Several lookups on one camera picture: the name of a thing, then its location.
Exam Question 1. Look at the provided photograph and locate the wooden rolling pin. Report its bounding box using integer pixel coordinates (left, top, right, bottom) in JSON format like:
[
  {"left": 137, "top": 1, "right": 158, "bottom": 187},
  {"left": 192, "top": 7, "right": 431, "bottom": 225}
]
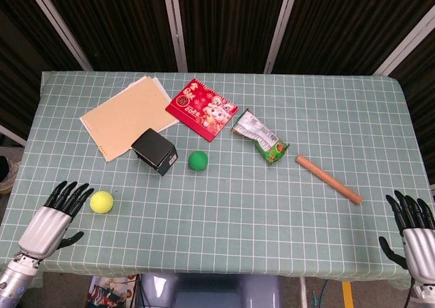
[{"left": 295, "top": 155, "right": 363, "bottom": 205}]

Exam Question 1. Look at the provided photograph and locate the green ball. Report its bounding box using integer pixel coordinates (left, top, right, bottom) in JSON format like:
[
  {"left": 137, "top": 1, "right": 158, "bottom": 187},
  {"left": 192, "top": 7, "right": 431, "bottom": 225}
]
[{"left": 188, "top": 150, "right": 209, "bottom": 171}]

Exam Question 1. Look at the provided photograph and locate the green snack bag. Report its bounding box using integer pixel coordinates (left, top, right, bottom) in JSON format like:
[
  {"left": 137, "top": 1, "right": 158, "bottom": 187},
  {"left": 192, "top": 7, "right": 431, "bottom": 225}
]
[{"left": 231, "top": 109, "right": 290, "bottom": 166}]

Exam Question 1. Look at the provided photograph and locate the green cable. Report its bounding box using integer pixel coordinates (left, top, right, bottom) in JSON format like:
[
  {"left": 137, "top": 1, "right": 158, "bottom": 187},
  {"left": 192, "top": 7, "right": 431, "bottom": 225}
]
[{"left": 311, "top": 279, "right": 330, "bottom": 308}]

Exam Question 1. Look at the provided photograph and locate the black box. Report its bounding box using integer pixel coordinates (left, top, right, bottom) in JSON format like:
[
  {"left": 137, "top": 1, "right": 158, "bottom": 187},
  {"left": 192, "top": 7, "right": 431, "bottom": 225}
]
[{"left": 131, "top": 128, "right": 179, "bottom": 177}]

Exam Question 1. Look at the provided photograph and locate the yellow ball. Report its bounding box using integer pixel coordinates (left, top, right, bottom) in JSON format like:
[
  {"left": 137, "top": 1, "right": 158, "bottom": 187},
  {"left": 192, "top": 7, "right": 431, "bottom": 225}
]
[{"left": 90, "top": 190, "right": 114, "bottom": 214}]

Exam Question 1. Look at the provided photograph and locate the beige paper notebook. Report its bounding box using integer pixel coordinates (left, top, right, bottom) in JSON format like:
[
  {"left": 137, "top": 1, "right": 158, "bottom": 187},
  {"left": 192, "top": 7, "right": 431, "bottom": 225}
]
[{"left": 79, "top": 75, "right": 181, "bottom": 162}]

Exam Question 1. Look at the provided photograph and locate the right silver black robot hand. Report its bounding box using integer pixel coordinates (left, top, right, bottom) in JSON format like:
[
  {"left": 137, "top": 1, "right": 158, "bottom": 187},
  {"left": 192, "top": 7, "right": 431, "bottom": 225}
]
[{"left": 378, "top": 190, "right": 435, "bottom": 287}]

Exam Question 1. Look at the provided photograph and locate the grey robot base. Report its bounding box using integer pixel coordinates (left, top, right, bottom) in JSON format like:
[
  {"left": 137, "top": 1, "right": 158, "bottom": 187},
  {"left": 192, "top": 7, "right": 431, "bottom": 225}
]
[{"left": 139, "top": 273, "right": 283, "bottom": 308}]

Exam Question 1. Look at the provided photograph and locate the red desk calendar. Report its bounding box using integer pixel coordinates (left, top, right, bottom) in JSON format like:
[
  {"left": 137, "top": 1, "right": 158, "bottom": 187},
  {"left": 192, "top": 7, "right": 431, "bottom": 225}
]
[{"left": 164, "top": 78, "right": 238, "bottom": 141}]

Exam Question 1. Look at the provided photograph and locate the black cable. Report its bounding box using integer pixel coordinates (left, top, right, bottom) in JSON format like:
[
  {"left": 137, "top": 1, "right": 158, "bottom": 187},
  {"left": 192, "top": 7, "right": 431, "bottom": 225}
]
[{"left": 402, "top": 277, "right": 416, "bottom": 308}]

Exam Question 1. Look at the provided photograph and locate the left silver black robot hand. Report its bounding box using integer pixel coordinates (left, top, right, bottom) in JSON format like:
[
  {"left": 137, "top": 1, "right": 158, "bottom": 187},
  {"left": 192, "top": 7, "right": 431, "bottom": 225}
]
[{"left": 18, "top": 181, "right": 94, "bottom": 260}]

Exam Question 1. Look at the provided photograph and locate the green checkered tablecloth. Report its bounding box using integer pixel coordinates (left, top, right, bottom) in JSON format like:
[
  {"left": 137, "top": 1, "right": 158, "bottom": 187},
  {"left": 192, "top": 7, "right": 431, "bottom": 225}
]
[{"left": 0, "top": 70, "right": 435, "bottom": 291}]

